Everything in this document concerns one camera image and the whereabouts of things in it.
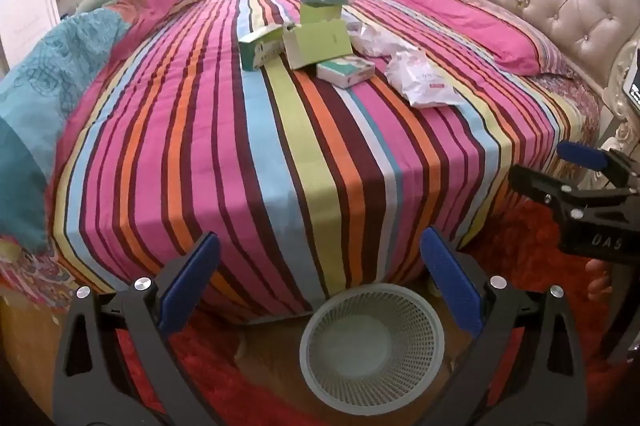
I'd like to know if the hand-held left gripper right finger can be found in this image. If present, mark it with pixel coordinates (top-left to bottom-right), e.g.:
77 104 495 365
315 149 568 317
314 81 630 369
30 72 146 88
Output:
419 226 588 426

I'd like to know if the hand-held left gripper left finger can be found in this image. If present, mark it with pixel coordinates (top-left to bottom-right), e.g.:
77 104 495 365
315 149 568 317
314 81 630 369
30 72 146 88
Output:
52 232 223 426

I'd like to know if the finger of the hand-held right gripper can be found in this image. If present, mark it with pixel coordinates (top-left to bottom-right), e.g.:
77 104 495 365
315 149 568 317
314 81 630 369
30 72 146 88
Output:
507 164 640 210
556 140 637 190

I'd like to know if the white plastic mesh basket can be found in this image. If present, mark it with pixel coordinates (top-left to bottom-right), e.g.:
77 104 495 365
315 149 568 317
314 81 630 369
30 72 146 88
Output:
299 283 446 409

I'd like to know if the large light green box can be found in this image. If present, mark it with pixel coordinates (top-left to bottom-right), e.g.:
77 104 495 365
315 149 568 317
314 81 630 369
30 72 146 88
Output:
282 18 352 70

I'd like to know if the person's right hand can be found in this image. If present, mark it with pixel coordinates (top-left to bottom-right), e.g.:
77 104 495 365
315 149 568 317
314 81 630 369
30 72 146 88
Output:
586 258 614 303

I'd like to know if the floral bedcover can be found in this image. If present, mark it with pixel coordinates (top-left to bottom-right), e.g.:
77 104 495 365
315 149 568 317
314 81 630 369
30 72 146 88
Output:
525 73 604 187

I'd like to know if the red shaggy rug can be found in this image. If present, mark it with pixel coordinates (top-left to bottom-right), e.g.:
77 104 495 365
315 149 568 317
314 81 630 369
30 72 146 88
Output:
115 193 640 426

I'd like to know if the dark screen device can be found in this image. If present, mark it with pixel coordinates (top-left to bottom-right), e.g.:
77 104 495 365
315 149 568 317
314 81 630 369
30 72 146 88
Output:
622 54 640 113

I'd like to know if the striped bedsheet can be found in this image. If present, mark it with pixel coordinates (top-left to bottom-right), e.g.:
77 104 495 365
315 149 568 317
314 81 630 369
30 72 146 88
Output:
47 0 566 324

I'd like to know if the white plastic bag red print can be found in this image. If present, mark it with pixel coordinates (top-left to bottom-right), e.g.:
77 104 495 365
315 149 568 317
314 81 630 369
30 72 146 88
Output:
384 50 467 109

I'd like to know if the large pink pillow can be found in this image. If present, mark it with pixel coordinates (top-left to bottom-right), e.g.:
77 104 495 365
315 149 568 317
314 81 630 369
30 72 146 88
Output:
387 0 576 79

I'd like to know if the crumpled clear plastic bag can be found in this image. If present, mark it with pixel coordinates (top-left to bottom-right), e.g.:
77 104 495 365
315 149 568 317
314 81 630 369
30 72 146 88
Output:
350 23 419 58

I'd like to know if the flat white and teal box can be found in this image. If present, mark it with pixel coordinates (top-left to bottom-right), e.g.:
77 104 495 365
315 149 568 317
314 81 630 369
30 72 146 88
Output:
315 58 375 89

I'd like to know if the green and white box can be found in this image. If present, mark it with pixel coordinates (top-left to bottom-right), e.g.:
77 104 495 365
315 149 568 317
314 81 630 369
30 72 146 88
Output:
238 26 287 72

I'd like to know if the teal patterned quilt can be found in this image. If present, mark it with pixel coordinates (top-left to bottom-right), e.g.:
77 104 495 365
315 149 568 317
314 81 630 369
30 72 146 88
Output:
0 8 132 253

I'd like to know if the small light green box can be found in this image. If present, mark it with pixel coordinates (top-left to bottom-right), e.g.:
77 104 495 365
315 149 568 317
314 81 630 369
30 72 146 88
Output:
300 2 344 26

